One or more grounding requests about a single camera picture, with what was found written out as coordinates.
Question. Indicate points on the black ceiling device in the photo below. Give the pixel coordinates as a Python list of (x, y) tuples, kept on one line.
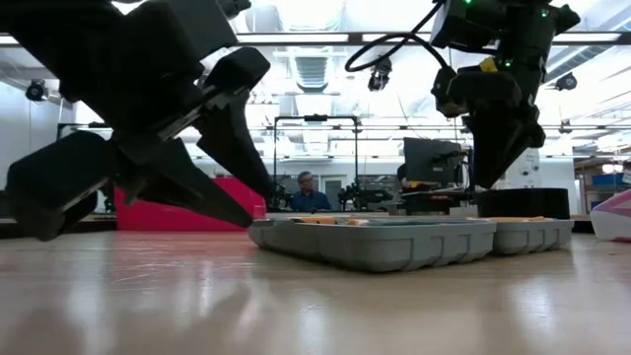
[(36, 91), (566, 82)]

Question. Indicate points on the grey plastic tool case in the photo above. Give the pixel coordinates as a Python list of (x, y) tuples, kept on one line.
[(374, 244)]

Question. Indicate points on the black aluminium table frame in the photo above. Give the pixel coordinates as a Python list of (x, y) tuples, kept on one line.
[(296, 38)]

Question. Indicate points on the background black robot arm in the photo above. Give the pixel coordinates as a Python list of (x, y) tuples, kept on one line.
[(360, 194), (281, 194)]

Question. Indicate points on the silver ceiling ventilation duct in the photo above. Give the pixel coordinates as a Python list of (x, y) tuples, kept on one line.
[(310, 71)]

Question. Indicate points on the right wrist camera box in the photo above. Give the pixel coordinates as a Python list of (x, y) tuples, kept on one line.
[(466, 27)]

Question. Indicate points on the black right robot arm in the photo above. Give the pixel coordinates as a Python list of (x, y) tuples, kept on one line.
[(525, 5)]

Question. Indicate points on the red plastic bin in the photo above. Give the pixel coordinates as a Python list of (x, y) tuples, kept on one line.
[(162, 217)]

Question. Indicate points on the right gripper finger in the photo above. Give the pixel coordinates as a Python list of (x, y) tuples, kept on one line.
[(485, 158), (517, 148)]

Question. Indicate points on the black computer monitor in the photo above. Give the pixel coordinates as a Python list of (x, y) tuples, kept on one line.
[(431, 163)]

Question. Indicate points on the orange round object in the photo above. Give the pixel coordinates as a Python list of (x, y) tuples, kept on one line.
[(517, 218)]

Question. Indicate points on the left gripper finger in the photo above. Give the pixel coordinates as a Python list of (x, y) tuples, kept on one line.
[(187, 187), (231, 148)]

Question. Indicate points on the grey duct tape roll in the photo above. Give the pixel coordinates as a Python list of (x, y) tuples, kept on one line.
[(522, 204)]

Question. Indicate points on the black ceiling-hung camera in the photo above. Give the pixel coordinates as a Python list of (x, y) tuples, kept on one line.
[(380, 74)]

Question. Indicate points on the person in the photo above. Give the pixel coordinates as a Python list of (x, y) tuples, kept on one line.
[(308, 194)]

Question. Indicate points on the white round column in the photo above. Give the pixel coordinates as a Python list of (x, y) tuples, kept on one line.
[(530, 167)]

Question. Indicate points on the pink white sanding block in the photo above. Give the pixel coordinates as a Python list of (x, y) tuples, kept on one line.
[(613, 217)]

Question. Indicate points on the background black station frame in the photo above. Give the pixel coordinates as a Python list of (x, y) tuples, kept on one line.
[(315, 118)]

